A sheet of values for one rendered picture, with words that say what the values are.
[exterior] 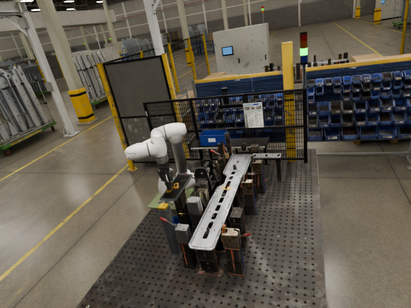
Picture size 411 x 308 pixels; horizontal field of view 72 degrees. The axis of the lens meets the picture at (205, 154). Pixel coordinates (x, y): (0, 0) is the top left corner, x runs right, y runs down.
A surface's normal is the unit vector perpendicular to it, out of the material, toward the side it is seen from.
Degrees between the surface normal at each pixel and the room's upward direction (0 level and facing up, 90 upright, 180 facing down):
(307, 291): 0
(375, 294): 0
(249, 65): 90
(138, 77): 89
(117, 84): 90
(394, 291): 0
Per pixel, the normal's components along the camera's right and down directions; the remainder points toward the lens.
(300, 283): -0.17, -0.89
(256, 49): -0.30, 0.45
